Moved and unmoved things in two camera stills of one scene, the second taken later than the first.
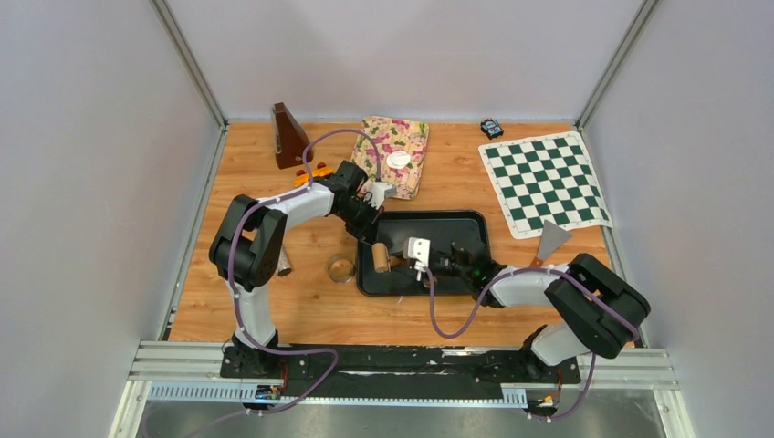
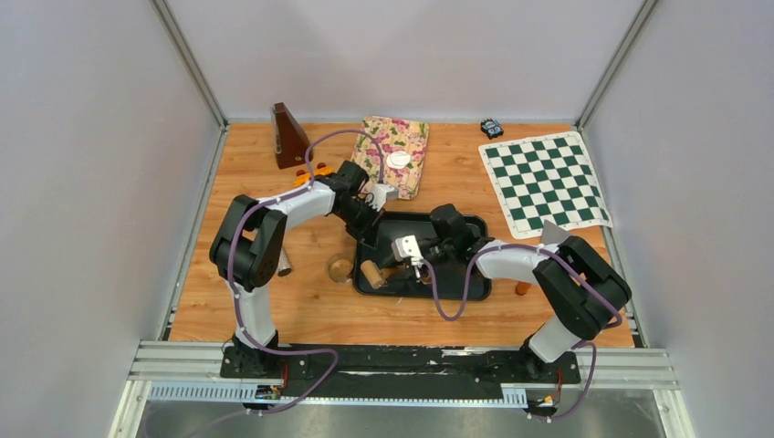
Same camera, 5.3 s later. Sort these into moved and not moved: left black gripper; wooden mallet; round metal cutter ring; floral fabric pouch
Moved: wooden mallet
Not moved: round metal cutter ring; left black gripper; floral fabric pouch
